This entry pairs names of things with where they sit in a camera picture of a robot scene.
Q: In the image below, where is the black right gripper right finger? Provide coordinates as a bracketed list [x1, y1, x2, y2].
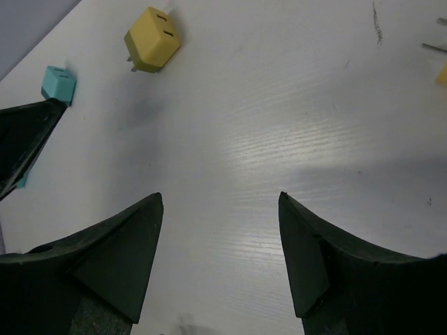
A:
[279, 193, 446, 334]

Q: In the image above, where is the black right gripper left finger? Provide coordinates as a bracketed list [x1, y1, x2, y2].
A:
[1, 193, 163, 334]

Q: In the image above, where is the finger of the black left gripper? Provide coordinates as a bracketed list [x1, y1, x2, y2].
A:
[1, 98, 67, 199]

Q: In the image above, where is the yellow two-port USB charger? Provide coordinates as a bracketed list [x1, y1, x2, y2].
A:
[124, 7, 182, 73]

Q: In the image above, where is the teal USB charger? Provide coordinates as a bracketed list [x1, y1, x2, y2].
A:
[16, 66, 76, 185]

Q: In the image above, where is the yellow charger with cable plugged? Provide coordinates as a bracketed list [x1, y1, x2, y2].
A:
[421, 17, 447, 86]

